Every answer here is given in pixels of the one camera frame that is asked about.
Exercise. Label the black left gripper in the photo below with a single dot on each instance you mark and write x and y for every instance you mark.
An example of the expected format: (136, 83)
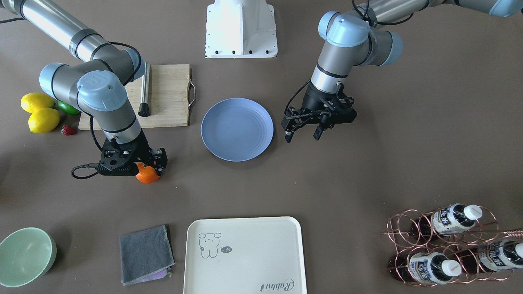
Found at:
(315, 99)

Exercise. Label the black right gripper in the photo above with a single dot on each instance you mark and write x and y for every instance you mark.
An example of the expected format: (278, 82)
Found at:
(141, 143)

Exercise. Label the orange mandarin fruit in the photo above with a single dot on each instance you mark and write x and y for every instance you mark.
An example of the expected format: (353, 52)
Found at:
(146, 174)

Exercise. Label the blue round plate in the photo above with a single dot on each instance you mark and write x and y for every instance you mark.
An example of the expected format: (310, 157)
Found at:
(237, 129)

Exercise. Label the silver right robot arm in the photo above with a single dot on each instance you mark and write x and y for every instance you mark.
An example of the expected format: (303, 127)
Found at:
(96, 87)

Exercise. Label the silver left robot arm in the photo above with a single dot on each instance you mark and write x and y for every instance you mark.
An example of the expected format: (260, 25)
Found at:
(354, 39)

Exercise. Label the steel muddler black tip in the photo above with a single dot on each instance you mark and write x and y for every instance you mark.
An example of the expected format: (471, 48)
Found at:
(144, 106)

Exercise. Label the bamboo cutting board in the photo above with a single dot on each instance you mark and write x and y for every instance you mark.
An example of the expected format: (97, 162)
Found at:
(169, 97)

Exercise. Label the grey folded cloth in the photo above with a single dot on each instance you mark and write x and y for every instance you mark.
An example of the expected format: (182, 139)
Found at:
(145, 255)

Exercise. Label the red strawberry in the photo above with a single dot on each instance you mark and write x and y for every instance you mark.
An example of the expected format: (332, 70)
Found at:
(68, 130)

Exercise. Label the green lime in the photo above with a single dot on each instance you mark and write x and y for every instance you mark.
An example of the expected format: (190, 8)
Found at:
(68, 109)

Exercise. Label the yellow lemon lower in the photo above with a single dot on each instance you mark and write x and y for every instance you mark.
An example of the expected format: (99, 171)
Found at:
(44, 120)

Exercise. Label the yellow lemon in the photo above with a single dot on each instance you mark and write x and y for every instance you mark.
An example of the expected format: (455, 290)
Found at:
(44, 120)
(35, 101)

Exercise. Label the cream rabbit tray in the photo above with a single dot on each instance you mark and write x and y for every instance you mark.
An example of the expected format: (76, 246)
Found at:
(262, 255)

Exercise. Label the yellow lemon upper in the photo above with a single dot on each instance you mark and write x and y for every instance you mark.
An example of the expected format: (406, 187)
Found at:
(35, 101)

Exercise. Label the green ceramic bowl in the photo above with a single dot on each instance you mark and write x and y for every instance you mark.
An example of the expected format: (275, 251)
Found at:
(26, 255)

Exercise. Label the tea bottle back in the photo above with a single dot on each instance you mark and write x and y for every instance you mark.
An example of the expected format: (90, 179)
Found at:
(493, 257)
(456, 218)

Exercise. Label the tea bottle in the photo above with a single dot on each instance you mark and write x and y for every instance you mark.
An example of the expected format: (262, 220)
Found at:
(425, 269)
(456, 218)
(493, 257)

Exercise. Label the tea bottle front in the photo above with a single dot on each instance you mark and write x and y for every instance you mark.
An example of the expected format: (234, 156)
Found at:
(425, 269)

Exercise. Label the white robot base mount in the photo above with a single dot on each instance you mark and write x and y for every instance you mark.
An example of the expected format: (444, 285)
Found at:
(240, 29)

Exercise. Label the copper wire bottle rack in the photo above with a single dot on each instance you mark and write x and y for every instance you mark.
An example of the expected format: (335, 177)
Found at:
(485, 231)

